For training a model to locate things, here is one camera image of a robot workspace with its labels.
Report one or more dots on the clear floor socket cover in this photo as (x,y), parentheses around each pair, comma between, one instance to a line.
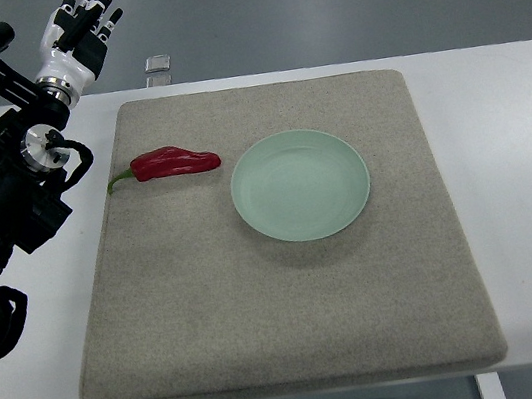
(157,63)

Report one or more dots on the red pepper with green stem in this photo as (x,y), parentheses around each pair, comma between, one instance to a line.
(167,161)

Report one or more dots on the light green round plate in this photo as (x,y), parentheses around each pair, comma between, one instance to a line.
(300,185)

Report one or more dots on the white right table leg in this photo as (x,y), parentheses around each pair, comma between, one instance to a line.
(489,386)

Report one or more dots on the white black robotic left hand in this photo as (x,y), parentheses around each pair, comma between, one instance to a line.
(74,46)

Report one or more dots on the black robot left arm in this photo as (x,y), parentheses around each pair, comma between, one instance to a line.
(37,164)

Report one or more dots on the beige felt mat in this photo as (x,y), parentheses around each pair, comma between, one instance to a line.
(190,302)

